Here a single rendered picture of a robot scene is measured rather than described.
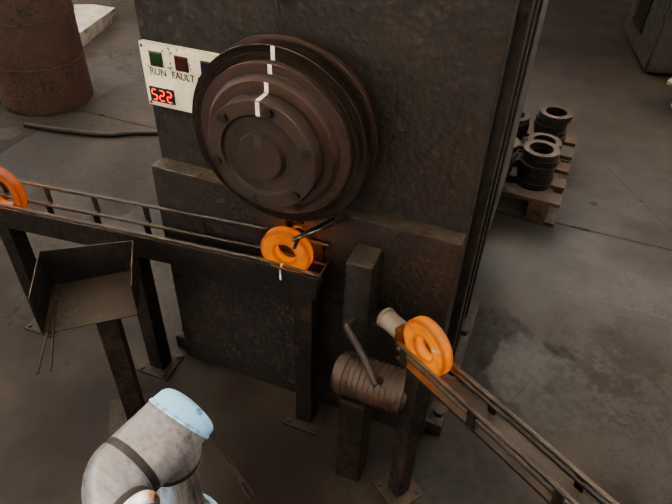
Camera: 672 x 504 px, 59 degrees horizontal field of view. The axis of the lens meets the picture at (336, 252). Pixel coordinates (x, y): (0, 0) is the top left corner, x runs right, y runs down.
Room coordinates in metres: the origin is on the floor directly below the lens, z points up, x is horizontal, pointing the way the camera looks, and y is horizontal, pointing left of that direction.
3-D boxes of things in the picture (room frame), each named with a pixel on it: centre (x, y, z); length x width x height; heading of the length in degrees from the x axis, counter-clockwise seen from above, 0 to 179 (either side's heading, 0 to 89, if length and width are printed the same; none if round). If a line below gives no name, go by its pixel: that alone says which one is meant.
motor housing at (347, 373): (1.07, -0.12, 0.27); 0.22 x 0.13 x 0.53; 70
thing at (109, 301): (1.23, 0.70, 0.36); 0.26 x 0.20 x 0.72; 105
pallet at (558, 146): (3.09, -0.72, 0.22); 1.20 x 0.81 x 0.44; 68
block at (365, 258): (1.24, -0.08, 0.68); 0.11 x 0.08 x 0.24; 160
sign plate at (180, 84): (1.53, 0.43, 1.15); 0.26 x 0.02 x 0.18; 70
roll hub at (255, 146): (1.22, 0.18, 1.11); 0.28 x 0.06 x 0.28; 70
